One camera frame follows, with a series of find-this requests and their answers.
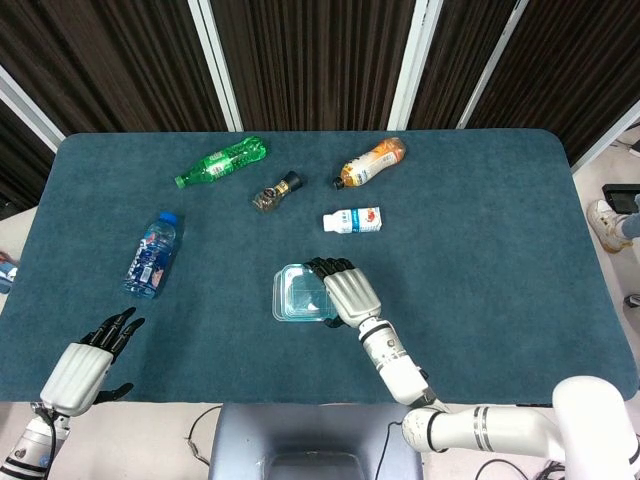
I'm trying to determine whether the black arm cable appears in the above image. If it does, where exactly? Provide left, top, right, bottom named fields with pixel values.
left=374, top=421, right=407, bottom=480

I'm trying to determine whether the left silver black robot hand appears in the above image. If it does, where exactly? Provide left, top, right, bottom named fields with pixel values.
left=38, top=306, right=146, bottom=416

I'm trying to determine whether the black cable bundle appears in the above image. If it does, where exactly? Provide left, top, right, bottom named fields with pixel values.
left=474, top=458, right=567, bottom=480

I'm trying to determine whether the glass pepper grinder black cap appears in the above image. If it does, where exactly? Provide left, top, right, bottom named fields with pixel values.
left=251, top=170, right=303, bottom=213

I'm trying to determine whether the teal velvet tablecloth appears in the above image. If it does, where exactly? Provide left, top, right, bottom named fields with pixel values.
left=0, top=128, right=640, bottom=405

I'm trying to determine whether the dark brown slatted partition panel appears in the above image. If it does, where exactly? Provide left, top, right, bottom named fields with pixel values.
left=467, top=0, right=640, bottom=164
left=409, top=0, right=516, bottom=130
left=0, top=99, right=57, bottom=211
left=0, top=0, right=227, bottom=135
left=212, top=0, right=416, bottom=132

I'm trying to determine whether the thin black cable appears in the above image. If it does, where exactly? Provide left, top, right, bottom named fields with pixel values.
left=185, top=404, right=224, bottom=465

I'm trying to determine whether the clear plastic food container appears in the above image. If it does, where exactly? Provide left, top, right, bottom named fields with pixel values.
left=272, top=263, right=337, bottom=324

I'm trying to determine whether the green plastic soda bottle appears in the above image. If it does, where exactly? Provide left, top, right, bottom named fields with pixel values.
left=174, top=135, right=268, bottom=190

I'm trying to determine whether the white sneaker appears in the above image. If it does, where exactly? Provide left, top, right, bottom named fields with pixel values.
left=586, top=199, right=634, bottom=253

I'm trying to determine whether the blue-capped water bottle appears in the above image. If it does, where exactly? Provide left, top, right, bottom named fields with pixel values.
left=122, top=211, right=180, bottom=300

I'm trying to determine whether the black flat device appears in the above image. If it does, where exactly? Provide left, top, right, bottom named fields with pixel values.
left=602, top=183, right=640, bottom=214

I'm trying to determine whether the blue transparent container lid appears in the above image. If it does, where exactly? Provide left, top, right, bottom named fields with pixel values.
left=273, top=264, right=340, bottom=323

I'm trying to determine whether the white milk bottle blue label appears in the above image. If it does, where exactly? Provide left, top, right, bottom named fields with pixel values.
left=322, top=206, right=385, bottom=235

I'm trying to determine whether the blue jeans leg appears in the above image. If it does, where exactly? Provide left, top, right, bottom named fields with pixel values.
left=619, top=208, right=640, bottom=242

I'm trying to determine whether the grey-blue robot torso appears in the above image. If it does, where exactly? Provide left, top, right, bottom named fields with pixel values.
left=207, top=402, right=426, bottom=480

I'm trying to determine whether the orange tea bottle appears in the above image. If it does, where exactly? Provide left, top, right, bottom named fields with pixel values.
left=333, top=137, right=407, bottom=192

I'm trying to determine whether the white partition frame post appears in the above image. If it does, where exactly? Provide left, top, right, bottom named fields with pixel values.
left=0, top=64, right=66, bottom=154
left=387, top=0, right=436, bottom=131
left=187, top=0, right=245, bottom=132
left=457, top=0, right=531, bottom=130
left=569, top=97, right=640, bottom=174

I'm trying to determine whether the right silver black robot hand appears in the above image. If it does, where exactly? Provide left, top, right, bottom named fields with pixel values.
left=303, top=257, right=386, bottom=331

